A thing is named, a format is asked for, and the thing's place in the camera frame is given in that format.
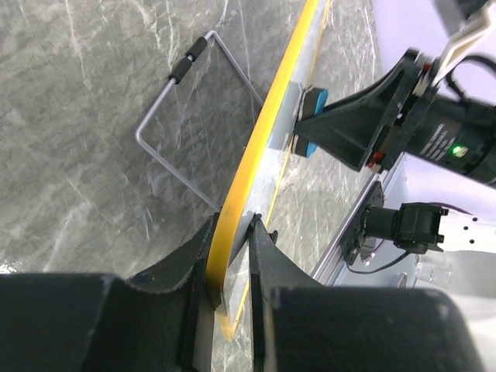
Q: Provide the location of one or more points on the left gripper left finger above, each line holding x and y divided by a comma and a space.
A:
160, 319

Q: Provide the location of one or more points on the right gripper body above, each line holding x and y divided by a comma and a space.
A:
409, 115

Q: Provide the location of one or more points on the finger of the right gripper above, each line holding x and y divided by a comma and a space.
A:
396, 80
349, 138

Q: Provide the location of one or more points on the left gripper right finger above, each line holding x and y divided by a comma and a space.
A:
299, 324

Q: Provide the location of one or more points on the yellow framed whiteboard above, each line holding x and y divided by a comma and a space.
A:
258, 177

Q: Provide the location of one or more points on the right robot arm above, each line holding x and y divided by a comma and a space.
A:
414, 227

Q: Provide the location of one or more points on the aluminium mounting rail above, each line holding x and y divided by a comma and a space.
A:
332, 262

